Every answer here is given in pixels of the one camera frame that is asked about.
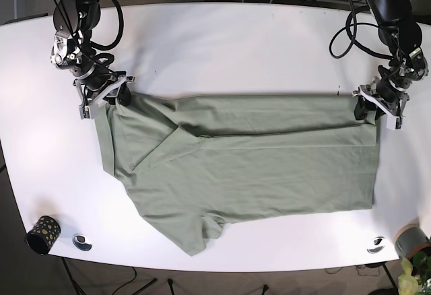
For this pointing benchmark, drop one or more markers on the green potted plant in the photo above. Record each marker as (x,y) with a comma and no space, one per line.
(415,277)

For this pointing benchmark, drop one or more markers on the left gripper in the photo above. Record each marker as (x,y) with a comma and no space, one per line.
(381,97)

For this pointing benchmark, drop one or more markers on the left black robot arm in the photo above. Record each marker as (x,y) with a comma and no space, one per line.
(398,30)

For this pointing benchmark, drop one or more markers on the black gold-dotted cup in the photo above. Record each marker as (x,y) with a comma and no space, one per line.
(43,235)

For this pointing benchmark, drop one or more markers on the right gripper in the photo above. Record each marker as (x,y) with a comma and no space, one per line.
(99,87)

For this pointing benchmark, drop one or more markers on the left silver table grommet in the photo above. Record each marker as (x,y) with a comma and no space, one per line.
(82,242)

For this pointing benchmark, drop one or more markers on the silver table grommet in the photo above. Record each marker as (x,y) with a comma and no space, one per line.
(82,242)
(377,245)

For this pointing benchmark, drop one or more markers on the grey flower pot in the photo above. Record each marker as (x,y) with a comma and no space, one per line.
(410,240)

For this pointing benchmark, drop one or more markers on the sage green T-shirt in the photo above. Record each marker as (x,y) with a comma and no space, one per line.
(194,165)

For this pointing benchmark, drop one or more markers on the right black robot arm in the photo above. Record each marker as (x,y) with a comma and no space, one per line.
(88,61)

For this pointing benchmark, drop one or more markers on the right silver table grommet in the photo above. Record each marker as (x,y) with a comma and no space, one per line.
(377,245)

